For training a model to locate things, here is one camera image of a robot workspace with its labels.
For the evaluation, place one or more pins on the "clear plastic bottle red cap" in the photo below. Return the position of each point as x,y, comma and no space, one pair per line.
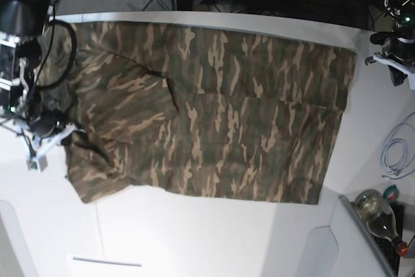
379,218

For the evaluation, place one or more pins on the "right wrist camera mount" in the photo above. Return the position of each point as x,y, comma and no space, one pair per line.
37,147

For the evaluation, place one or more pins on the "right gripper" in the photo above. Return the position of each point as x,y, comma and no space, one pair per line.
47,124

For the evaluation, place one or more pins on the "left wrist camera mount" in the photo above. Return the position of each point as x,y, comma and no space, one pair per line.
404,67

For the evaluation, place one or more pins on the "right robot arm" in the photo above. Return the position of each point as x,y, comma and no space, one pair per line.
23,22

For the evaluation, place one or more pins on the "camouflage t-shirt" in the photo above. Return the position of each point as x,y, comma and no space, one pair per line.
195,111

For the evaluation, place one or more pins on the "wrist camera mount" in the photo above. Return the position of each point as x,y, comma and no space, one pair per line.
404,67
37,147

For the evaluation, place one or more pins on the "green tape roll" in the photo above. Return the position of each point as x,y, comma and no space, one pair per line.
391,194

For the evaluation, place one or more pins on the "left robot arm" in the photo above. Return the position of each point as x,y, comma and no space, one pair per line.
402,14

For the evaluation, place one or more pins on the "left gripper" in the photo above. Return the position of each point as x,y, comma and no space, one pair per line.
401,49

